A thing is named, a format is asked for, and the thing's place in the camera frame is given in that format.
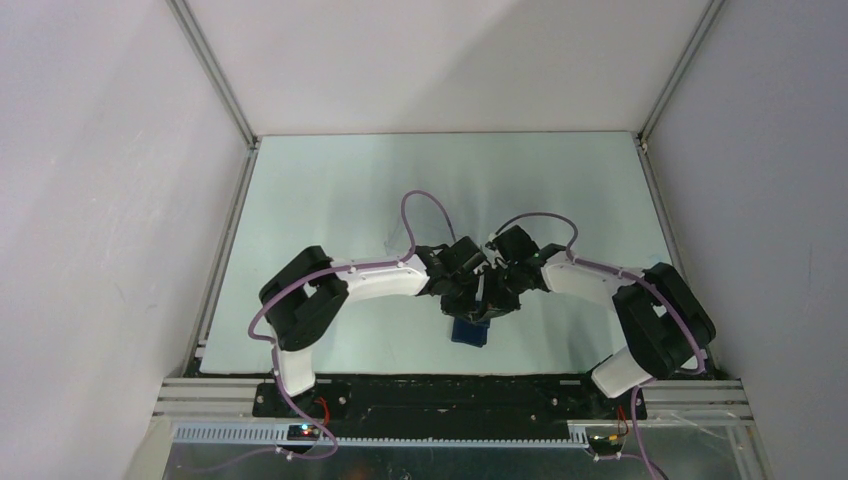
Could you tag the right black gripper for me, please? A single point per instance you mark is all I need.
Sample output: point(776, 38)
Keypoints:
point(493, 303)

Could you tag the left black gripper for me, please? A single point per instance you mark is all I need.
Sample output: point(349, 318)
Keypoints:
point(465, 308)

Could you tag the blue leather card holder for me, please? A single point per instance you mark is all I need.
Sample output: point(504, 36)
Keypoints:
point(473, 334)

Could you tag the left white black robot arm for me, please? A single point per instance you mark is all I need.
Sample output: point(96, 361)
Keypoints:
point(301, 301)

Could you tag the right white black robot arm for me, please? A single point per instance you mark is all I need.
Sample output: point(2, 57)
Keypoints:
point(665, 327)

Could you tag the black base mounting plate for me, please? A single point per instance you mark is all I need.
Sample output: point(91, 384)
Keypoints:
point(539, 406)

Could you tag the right controller board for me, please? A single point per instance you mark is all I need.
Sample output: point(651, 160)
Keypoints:
point(606, 447)

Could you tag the controller board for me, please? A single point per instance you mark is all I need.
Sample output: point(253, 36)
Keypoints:
point(304, 432)
point(606, 447)

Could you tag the left controller board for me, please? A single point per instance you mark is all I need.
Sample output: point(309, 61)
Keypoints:
point(304, 432)

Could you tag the grey slotted cable duct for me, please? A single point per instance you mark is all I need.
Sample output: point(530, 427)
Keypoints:
point(275, 435)

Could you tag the right aluminium frame post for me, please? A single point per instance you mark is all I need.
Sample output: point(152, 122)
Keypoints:
point(699, 34)

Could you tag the aluminium frame post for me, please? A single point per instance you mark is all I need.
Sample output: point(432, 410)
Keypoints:
point(208, 61)
point(699, 34)

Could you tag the left aluminium frame post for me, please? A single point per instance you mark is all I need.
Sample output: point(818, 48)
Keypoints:
point(208, 61)

